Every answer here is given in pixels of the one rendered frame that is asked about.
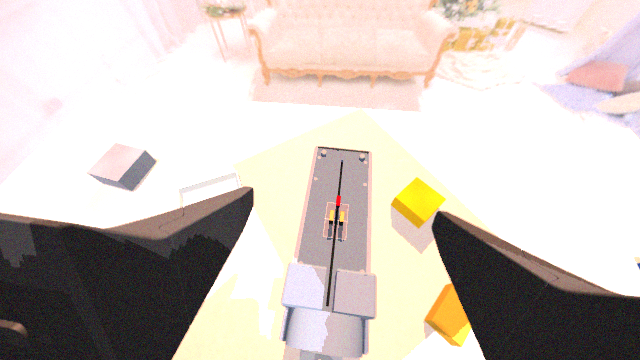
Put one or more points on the cream shallow open tray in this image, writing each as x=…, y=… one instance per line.
x=207, y=189

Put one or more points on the yellow rectangular block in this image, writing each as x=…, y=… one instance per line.
x=417, y=202

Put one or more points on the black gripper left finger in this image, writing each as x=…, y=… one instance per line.
x=138, y=286

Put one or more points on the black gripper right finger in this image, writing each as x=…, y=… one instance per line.
x=521, y=307

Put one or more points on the yellow cube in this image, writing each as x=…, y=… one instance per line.
x=448, y=319

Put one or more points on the pale pink cube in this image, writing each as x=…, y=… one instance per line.
x=122, y=166

